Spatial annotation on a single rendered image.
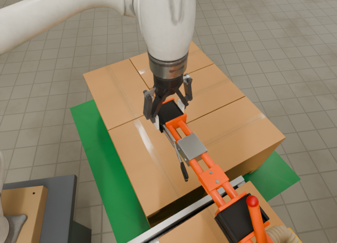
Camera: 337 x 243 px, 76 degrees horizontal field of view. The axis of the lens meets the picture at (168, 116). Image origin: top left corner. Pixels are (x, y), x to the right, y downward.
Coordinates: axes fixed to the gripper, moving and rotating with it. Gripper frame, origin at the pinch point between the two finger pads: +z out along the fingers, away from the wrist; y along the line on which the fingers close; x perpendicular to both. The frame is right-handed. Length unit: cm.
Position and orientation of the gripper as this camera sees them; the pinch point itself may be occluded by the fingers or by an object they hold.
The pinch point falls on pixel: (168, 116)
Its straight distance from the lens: 68.9
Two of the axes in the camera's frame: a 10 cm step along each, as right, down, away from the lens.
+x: -4.8, -7.2, 5.1
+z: 0.0, 5.7, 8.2
